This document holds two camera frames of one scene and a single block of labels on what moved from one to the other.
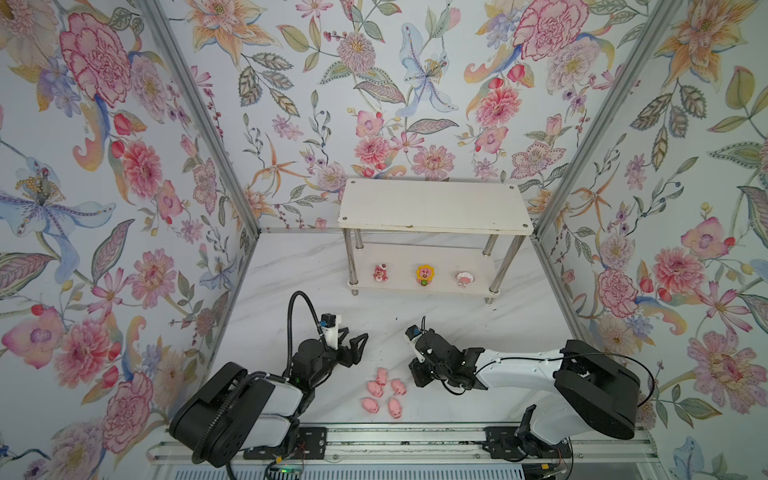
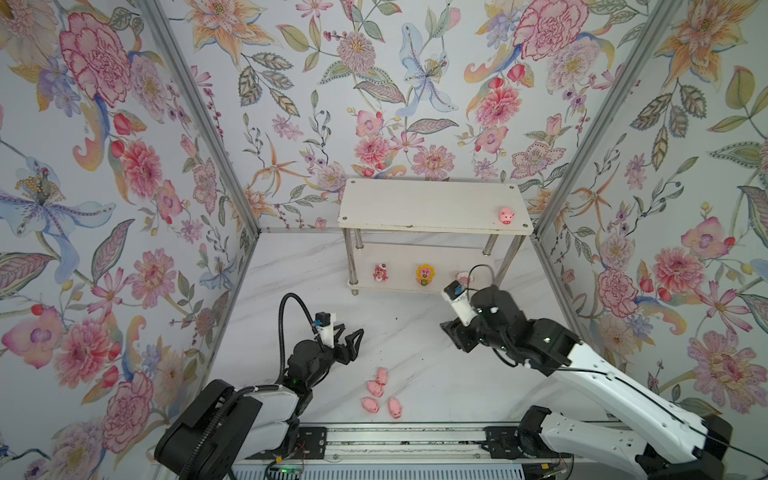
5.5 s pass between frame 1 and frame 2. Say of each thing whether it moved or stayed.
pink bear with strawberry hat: stayed
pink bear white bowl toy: stayed
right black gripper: moved
